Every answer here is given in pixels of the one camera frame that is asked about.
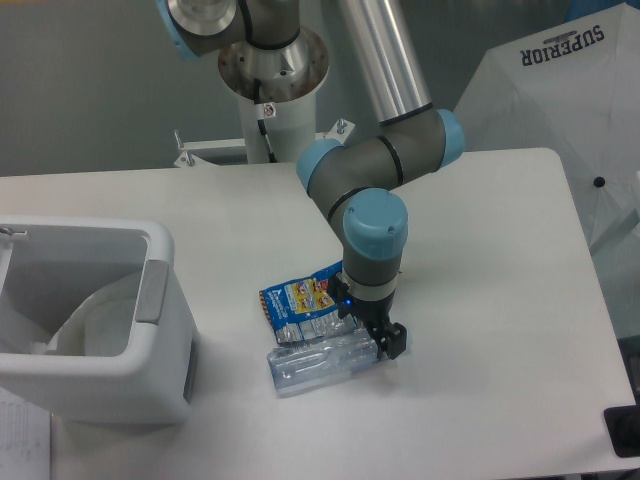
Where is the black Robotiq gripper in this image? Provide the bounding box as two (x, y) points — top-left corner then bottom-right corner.
(331, 275), (407, 360)

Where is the clear crushed plastic bottle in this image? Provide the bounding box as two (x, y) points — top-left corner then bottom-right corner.
(266, 330), (383, 398)

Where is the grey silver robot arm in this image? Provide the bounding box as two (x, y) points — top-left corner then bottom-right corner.
(157, 1), (465, 358)

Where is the white trash can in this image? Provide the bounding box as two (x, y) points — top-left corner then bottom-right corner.
(1, 215), (199, 424)

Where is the blue snack wrapper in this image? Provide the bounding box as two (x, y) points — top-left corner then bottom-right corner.
(259, 261), (362, 346)

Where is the black device at edge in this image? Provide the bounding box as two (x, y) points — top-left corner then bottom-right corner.
(604, 405), (639, 458)

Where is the white Superior umbrella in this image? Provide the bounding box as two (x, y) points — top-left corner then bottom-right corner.
(454, 3), (639, 250)

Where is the printed paper sheet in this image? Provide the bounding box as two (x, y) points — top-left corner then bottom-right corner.
(1, 389), (51, 479)

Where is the white mounting bracket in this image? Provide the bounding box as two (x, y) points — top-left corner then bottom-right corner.
(173, 118), (356, 168)

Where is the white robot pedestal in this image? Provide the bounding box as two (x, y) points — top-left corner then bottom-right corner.
(236, 93), (316, 164)

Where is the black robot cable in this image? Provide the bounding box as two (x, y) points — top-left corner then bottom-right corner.
(252, 77), (279, 164)

